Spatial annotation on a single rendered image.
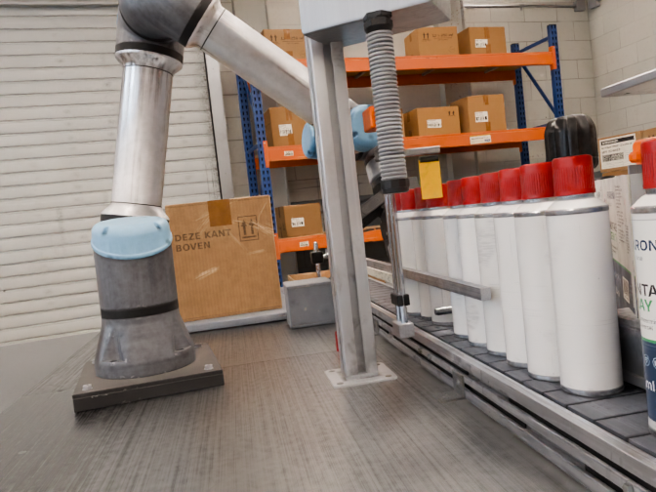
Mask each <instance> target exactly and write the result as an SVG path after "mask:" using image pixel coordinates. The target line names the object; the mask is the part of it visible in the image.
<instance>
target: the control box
mask: <svg viewBox="0 0 656 492"><path fill-rule="evenodd" d="M299 7H300V16H301V25H302V33H303V35H304V36H306V37H308V38H310V39H312V40H314V41H316V42H320V43H322V44H324V45H327V44H330V42H340V41H343V45H344V47H346V46H350V45H354V44H358V43H362V42H366V40H367V39H366V35H367V34H366V33H365V31H364V25H363V24H364V23H365V22H364V21H363V18H364V16H365V15H366V13H369V12H374V11H378V10H385V11H391V15H392V17H391V18H390V19H391V20H392V23H393V28H392V30H391V31H392V35H394V34H398V33H402V32H406V31H410V30H414V29H418V28H422V27H426V26H430V25H434V24H438V23H443V22H447V21H450V20H451V7H450V0H299Z"/></svg>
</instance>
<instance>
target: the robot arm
mask: <svg viewBox="0 0 656 492"><path fill-rule="evenodd" d="M116 24H117V29H116V41H115V53H114V56H115V58H116V59H117V61H118V62H119V63H120V64H121V66H122V68H123V70H122V81H121V93H120V104H119V115H118V126H117V138H116V148H115V160H114V171H113V183H112V193H111V203H110V205H109V206H108V207H106V208H105V209H104V210H103V211H101V221H100V222H99V223H97V224H95V225H94V226H93V228H92V239H91V246H92V248H93V251H94V260H95V268H96V276H97V284H98V292H99V300H100V308H101V316H102V328H101V332H100V336H99V341H98V346H97V351H96V356H95V371H96V376H97V377H99V378H102V379H108V380H126V379H137V378H143V377H149V376H155V375H159V374H164V373H168V372H171V371H174V370H178V369H180V368H183V367H185V366H187V365H189V364H190V363H192V362H193V361H194V360H195V359H196V356H195V347H194V343H193V341H192V339H191V337H190V335H189V333H188V331H187V329H186V327H185V323H184V321H183V319H182V317H181V315H180V310H179V301H178V293H177V284H176V275H175V267H174V258H173V249H172V240H173V236H172V232H171V231H170V227H169V220H170V219H169V218H168V216H167V215H166V214H165V213H164V212H163V210H162V197H163V185H164V175H165V163H166V152H167V141H168V129H169V118H170V106H171V96H172V84H173V76H174V75H175V74H176V73H177V72H179V71H180V70H181V69H182V68H183V62H184V50H185V47H186V48H193V47H196V48H198V49H200V50H201V51H203V52H204V53H206V54H207V55H209V56H210V57H211V58H213V59H214V60H216V61H217V62H219V63H221V64H222V65H224V66H225V67H227V68H228V69H230V70H231V71H232V72H234V73H235V74H237V75H238V76H240V77H241V78H243V79H244V80H246V81H247V82H249V83H250V84H252V85H253V86H254V87H256V88H257V89H259V90H260V91H262V92H263V93H265V94H266V95H268V96H269V97H271V98H272V99H274V100H275V101H276V102H278V103H280V104H281V105H283V106H284V107H286V108H287V109H289V110H290V111H292V112H293V113H295V114H296V115H297V116H299V117H300V118H302V119H303V120H305V121H306V122H307V123H306V125H305V127H304V129H303V134H302V148H303V152H304V155H305V156H306V157H307V158H310V159H317V152H316V143H315V134H314V126H313V117H312V108H311V99H310V90H309V82H308V68H307V67H305V66H304V65H302V64H301V63H300V62H298V61H297V60H295V59H294V58H292V57H291V56H290V55H288V54H287V53H285V52H284V51H283V50H281V49H280V48H278V47H277V46H276V45H274V44H273V43H271V42H270V41H269V40H267V39H266V38H264V36H263V35H261V34H260V33H259V32H257V31H256V30H254V29H253V28H252V27H250V26H249V25H247V24H246V23H245V22H243V21H242V20H240V19H239V18H237V17H236V16H234V15H233V14H232V13H230V12H229V11H227V10H226V9H225V8H223V7H222V5H221V3H220V0H118V14H117V21H116ZM348 99H349V109H350V118H351V127H352V136H353V145H354V154H355V161H364V164H365V168H366V171H367V175H368V179H369V183H370V186H371V187H372V190H373V194H374V196H372V197H371V198H370V199H369V200H367V201H366V202H365V203H363V204H362V205H361V206H360V209H361V219H362V227H363V228H365V227H366V226H368V225H369V224H371V223H372V222H373V221H374V220H376V219H377V218H378V217H379V218H380V228H381V234H382V237H383V239H384V241H385V246H386V250H387V254H388V256H389V260H390V246H389V237H388V228H387V218H386V209H385V199H384V195H383V191H382V190H381V183H380V182H381V181H382V180H381V178H382V177H381V175H382V173H381V169H380V166H381V165H380V162H376V161H375V153H374V150H375V149H377V148H378V146H379V145H378V141H377V138H378V137H377V132H373V133H365V132H364V125H363V116H362V112H363V111H364V110H366V109H367V108H368V107H369V106H371V104H360V105H358V104H357V103H356V102H354V101H352V100H351V99H350V98H348Z"/></svg>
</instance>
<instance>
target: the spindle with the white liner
mask: <svg viewBox="0 0 656 492"><path fill-rule="evenodd" d="M544 139H545V150H546V160H547V162H551V161H553V159H556V158H560V157H566V156H574V155H583V154H590V155H591V156H592V157H593V163H594V169H595V168H596V166H597V165H598V151H597V139H596V128H595V123H594V122H593V120H592V118H591V117H590V116H589V115H588V114H571V115H564V116H560V117H557V118H554V119H552V120H550V121H549V122H548V124H547V126H546V129H545V133H544Z"/></svg>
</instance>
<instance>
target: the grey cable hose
mask: <svg viewBox="0 0 656 492"><path fill-rule="evenodd" d="M391 17H392V15H391V11H385V10H378V11H374V12H369V13H366V15H365V16H364V18H363V21H364V22H365V23H364V24H363V25H364V31H365V33H366V34H367V35H366V39H367V40H366V41H367V47H368V49H367V50H368V56H369V57H368V59H369V63H370V64H369V67H371V68H370V71H371V72H370V75H371V77H370V78H371V80H372V81H371V84H372V85H371V87H372V88H373V89H372V92H373V94H372V96H373V100H374V101H373V104H374V108H375V109H374V112H376V113H375V116H376V117H375V120H376V122H375V124H376V125H377V126H376V128H377V130H376V132H377V133H378V134H377V137H378V138H377V141H378V145H379V146H378V148H379V150H378V152H380V154H379V156H380V157H381V158H379V160H380V161H381V162H380V165H382V166H380V169H382V170H381V173H382V175H381V177H383V178H382V179H381V180H382V181H381V182H380V183H381V190H382V191H383V194H393V193H401V192H407V191H409V186H410V184H409V178H407V176H405V174H407V172H406V171H405V170H406V167H405V166H406V163H404V162H405V161H406V160H405V159H404V158H405V155H403V154H404V153H405V151H403V149H404V147H403V146H404V143H403V141H404V139H402V138H403V135H401V134H402V133H403V131H401V130H402V127H401V125H402V123H401V122H400V121H401V118H400V117H401V114H399V113H400V112H401V111H400V106H399V105H400V102H399V94H398V90H397V89H398V86H397V84H398V83H397V81H396V80H397V77H396V76H397V73H396V65H395V56H394V48H393V47H394V46H393V40H392V39H393V37H392V31H391V30H392V28H393V23H392V20H391V19H390V18H391Z"/></svg>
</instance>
